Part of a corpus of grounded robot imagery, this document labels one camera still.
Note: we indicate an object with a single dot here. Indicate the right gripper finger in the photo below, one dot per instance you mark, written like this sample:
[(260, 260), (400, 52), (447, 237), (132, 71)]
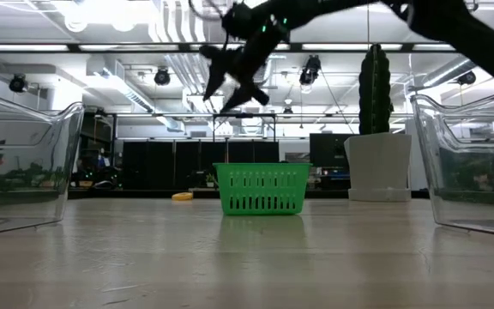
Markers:
[(215, 77), (238, 96)]

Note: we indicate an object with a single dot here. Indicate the green plastic slotted basket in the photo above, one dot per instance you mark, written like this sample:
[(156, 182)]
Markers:
[(262, 170)]

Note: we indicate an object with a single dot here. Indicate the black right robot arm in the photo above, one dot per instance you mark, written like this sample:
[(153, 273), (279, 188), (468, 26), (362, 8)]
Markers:
[(465, 30)]

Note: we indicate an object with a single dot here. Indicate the small black pendant lamp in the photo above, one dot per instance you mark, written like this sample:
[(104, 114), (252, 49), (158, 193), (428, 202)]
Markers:
[(287, 110)]

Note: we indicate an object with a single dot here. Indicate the black ceiling spotlight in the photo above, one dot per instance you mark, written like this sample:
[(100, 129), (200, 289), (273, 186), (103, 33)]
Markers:
[(162, 77), (466, 78), (17, 83), (310, 70)]

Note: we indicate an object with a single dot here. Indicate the black monitor screen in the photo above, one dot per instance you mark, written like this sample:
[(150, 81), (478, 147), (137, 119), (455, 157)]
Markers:
[(326, 150)]

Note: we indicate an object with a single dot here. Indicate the black cabinet row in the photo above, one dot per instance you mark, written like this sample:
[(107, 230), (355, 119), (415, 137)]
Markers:
[(157, 165)]

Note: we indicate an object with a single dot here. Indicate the white plant pot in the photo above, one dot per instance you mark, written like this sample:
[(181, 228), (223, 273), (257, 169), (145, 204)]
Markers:
[(380, 163)]

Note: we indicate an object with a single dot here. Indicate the clear plastic bin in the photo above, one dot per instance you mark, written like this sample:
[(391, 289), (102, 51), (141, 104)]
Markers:
[(474, 180), (24, 171)]

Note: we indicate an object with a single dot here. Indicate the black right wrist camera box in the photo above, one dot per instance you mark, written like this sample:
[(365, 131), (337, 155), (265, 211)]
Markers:
[(238, 19)]

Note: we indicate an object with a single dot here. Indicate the black overhead frame bar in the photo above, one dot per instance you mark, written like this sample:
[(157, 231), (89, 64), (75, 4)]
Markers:
[(75, 47)]

